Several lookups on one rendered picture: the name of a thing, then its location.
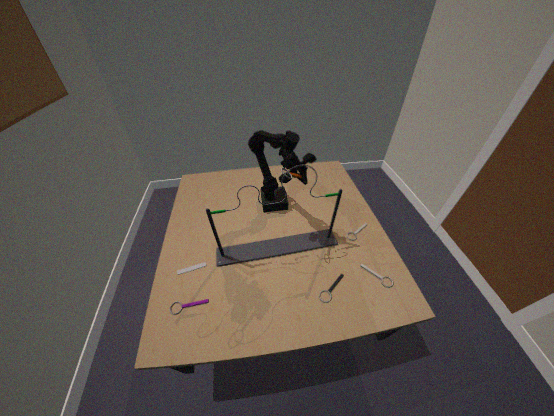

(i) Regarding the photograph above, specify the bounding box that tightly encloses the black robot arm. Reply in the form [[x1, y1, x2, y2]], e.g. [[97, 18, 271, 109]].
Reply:
[[248, 131, 300, 201]]

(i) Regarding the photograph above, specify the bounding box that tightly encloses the grey loop with purple handle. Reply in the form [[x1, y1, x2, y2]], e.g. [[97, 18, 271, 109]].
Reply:
[[169, 299, 208, 315]]

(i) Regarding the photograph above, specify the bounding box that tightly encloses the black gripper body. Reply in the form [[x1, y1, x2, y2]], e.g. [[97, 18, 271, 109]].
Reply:
[[279, 153, 317, 183]]

